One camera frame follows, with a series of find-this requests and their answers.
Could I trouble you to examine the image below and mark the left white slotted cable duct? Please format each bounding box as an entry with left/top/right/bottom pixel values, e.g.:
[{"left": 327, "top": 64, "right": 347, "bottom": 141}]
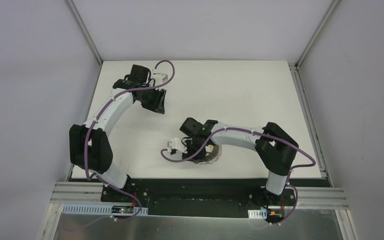
[{"left": 62, "top": 203, "right": 148, "bottom": 217}]

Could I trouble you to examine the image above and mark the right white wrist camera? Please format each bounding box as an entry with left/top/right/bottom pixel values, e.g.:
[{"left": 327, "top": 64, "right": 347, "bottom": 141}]
[{"left": 167, "top": 137, "right": 187, "bottom": 155}]

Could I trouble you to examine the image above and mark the metal disc with key rings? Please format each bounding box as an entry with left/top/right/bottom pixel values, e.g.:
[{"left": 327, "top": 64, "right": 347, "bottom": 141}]
[{"left": 191, "top": 144, "right": 222, "bottom": 165}]

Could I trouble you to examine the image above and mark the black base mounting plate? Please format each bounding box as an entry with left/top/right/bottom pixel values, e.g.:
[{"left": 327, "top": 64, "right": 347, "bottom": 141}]
[{"left": 100, "top": 178, "right": 296, "bottom": 219}]

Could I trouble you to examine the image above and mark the left aluminium frame post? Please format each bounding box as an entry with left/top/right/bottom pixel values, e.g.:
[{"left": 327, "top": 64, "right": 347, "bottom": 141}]
[{"left": 64, "top": 0, "right": 103, "bottom": 66}]

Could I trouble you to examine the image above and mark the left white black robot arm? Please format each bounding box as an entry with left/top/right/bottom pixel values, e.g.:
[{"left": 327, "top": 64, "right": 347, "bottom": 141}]
[{"left": 69, "top": 64, "right": 173, "bottom": 203}]

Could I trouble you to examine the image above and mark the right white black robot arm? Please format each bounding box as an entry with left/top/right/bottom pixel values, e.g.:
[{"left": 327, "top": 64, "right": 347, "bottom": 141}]
[{"left": 179, "top": 117, "right": 299, "bottom": 205}]

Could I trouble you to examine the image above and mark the aluminium frame post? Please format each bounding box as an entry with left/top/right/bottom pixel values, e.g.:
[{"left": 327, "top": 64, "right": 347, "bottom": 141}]
[
  {"left": 64, "top": 0, "right": 103, "bottom": 66},
  {"left": 295, "top": 0, "right": 342, "bottom": 71}
]

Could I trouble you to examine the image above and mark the right aluminium frame post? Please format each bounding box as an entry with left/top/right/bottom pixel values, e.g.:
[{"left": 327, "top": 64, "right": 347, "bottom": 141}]
[{"left": 295, "top": 0, "right": 342, "bottom": 71}]

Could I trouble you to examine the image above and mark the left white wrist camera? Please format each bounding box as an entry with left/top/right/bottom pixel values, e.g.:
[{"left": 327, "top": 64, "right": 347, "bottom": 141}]
[{"left": 151, "top": 68, "right": 169, "bottom": 86}]

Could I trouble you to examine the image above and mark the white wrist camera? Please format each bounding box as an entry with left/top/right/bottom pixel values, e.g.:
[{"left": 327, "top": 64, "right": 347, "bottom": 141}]
[
  {"left": 167, "top": 137, "right": 187, "bottom": 155},
  {"left": 151, "top": 68, "right": 169, "bottom": 86}
]

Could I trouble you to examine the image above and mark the right white slotted cable duct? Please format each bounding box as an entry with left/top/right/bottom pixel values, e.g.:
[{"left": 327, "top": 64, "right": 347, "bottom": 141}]
[{"left": 247, "top": 208, "right": 268, "bottom": 220}]

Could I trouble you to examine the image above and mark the white slotted cable duct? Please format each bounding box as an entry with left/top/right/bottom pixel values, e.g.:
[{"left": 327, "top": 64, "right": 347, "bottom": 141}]
[
  {"left": 62, "top": 203, "right": 148, "bottom": 217},
  {"left": 247, "top": 208, "right": 268, "bottom": 220}
]

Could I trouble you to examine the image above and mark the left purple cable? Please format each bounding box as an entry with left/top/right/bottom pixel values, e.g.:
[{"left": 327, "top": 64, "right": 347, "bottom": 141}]
[{"left": 59, "top": 59, "right": 176, "bottom": 231}]

